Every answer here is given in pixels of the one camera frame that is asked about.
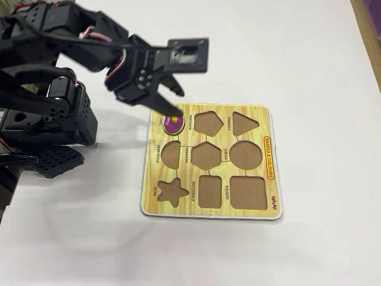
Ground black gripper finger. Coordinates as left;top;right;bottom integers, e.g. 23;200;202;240
148;90;183;117
161;73;185;97

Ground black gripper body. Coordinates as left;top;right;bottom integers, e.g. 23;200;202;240
114;33;173;110

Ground purple oval piece yellow pin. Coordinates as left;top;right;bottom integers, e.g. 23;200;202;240
163;113;186;135

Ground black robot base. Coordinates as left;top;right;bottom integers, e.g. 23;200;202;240
0;108;75;148

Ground wooden shape puzzle board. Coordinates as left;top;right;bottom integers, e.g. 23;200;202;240
139;102;283;222

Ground purple plastic object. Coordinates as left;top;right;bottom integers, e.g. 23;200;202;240
365;0;381;48

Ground black grid table clamp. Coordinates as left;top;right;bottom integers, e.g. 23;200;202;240
31;145;86;179

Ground glossy black curved bar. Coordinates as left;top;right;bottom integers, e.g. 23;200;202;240
0;152;39;168

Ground tan wooden edge strip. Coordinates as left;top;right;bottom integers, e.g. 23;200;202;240
352;0;381;92

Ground black camera cable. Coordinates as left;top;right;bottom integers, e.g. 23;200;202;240
0;17;176;51

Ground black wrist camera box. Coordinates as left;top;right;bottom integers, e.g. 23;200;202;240
154;38;210;74

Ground red white servo wire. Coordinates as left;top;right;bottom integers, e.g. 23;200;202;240
80;25;138;87

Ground red black arm wires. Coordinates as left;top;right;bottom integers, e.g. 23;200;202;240
58;76;86;87

